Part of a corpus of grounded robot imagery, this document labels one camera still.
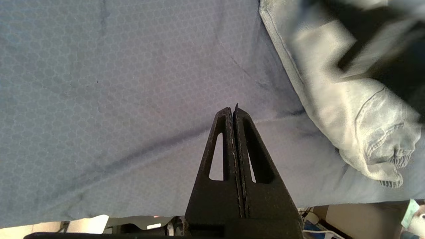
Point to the brown cardboard box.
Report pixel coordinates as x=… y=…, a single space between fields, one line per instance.
x=365 y=222

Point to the light blue denim shorts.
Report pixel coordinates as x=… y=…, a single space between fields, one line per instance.
x=332 y=109

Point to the dark blue bed sheet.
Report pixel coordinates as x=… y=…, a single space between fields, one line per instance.
x=99 y=99

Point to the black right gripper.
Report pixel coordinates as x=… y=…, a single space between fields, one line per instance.
x=401 y=73

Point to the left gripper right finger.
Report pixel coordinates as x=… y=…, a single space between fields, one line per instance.
x=265 y=199

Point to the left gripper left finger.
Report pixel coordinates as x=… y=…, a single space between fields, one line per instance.
x=212 y=199

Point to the pale green plastic item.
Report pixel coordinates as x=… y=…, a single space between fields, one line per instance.
x=410 y=214

